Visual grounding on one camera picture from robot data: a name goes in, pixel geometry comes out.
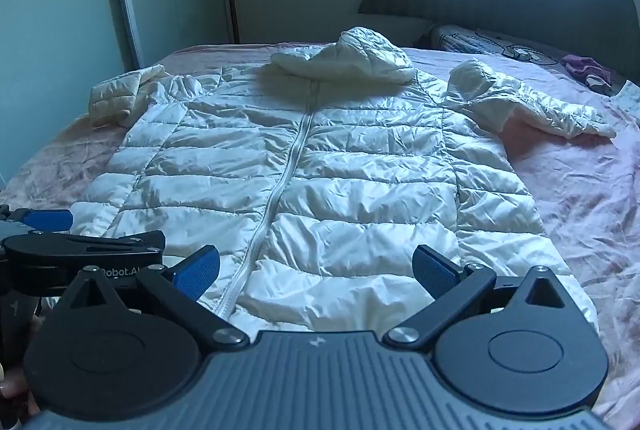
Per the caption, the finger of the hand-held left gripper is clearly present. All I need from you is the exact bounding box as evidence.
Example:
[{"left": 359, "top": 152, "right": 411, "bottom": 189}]
[
  {"left": 0, "top": 205, "right": 75, "bottom": 237},
  {"left": 0, "top": 231, "right": 167, "bottom": 269}
]

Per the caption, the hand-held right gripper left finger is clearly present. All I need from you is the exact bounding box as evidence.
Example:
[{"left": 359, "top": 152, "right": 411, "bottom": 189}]
[{"left": 67, "top": 245, "right": 251, "bottom": 354}]

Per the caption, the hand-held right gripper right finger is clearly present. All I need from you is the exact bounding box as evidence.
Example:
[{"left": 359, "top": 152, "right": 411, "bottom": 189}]
[{"left": 382, "top": 244, "right": 569, "bottom": 353}]

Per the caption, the white hooded puffer jacket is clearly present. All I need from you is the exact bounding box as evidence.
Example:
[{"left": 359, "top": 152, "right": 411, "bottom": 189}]
[{"left": 70, "top": 26, "right": 618, "bottom": 336}]

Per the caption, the person's left hand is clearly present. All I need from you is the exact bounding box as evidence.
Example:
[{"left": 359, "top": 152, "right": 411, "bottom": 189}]
[{"left": 0, "top": 313, "right": 47, "bottom": 430}]

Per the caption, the bed with pink sheet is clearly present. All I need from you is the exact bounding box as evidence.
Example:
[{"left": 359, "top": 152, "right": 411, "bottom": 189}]
[{"left": 0, "top": 41, "right": 640, "bottom": 430}]

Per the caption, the purple cloth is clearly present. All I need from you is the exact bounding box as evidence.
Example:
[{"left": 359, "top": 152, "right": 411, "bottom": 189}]
[{"left": 560, "top": 54, "right": 614, "bottom": 92}]

